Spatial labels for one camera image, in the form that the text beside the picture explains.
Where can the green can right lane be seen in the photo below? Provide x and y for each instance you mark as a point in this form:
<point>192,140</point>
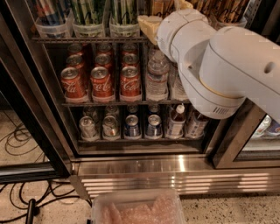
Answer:
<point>123,19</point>

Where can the orange can right lane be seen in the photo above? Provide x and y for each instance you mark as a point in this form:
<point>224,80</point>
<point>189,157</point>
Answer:
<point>222,13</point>

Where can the tea bottle left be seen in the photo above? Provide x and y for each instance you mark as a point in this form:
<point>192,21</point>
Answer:
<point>176,122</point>

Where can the blue can front left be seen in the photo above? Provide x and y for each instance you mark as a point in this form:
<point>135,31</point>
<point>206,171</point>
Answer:
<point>131,127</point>

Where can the blue can top shelf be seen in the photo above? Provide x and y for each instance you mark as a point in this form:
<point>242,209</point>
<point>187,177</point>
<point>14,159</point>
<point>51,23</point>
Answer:
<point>54,18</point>

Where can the red cola can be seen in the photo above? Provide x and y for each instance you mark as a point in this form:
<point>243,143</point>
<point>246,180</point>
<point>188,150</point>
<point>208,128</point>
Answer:
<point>72,82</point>
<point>102,85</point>
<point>78,62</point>
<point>104,60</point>
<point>130,84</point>
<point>130,60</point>

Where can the silver can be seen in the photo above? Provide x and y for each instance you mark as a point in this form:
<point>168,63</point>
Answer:
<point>110,128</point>
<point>87,129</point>

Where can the green can lane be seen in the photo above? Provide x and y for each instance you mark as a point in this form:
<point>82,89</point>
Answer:
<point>123,19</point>
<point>88,18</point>

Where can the top wire shelf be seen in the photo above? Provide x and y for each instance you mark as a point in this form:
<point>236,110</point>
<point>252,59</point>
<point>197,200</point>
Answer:
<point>89,40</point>

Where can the tea bottle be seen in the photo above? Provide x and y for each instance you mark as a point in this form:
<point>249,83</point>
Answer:
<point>176,122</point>
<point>196,124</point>

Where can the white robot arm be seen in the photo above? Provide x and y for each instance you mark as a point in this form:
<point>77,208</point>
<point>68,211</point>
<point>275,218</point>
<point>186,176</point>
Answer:
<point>221,69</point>

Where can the red cola can front right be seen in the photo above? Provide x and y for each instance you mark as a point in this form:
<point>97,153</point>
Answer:
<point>130,84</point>

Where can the black fridge door frame left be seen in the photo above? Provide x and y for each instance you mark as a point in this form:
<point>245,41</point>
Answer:
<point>26,76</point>

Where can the water bottle front left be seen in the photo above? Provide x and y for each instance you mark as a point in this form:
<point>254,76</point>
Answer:
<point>157,77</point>

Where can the silver can front left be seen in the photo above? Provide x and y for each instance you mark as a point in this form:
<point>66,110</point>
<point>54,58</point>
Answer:
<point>87,129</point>

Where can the red cola can front middle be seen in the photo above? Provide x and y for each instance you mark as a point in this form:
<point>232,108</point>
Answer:
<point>102,85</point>

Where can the tea bottle right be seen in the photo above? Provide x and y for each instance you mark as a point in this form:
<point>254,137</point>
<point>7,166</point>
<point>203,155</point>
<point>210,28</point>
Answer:
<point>196,124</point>

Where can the fridge glass door right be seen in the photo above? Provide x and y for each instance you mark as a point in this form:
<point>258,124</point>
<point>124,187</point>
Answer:
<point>251,140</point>

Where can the water bottle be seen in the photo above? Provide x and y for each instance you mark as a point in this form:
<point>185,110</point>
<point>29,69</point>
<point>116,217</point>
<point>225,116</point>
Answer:
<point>157,77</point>
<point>177,90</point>

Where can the middle wire shelf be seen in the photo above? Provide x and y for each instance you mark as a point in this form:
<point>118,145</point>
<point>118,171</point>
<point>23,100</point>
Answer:
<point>122,103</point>

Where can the clear plastic bin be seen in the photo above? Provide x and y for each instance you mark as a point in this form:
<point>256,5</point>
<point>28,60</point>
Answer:
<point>150,206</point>

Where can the wire shelf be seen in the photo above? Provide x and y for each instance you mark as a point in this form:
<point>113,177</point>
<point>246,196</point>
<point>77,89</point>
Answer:
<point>89,40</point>
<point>122,103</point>

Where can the red cola can front left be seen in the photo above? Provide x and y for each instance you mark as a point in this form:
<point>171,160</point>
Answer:
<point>72,82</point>

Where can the orange soda can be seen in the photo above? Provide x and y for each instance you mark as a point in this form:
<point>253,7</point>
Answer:
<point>160,8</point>

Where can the green can left lane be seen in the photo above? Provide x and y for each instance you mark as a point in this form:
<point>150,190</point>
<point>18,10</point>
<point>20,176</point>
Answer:
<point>88,18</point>

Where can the blue can front right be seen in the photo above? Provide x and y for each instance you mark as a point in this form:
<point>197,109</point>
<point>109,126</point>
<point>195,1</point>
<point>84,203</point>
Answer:
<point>154,127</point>

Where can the steel fridge base grille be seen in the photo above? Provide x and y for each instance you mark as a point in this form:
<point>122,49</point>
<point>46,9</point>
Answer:
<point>188,174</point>

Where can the water bottle front middle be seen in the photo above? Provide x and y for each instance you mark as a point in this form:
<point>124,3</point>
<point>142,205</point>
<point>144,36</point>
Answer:
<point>177,90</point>

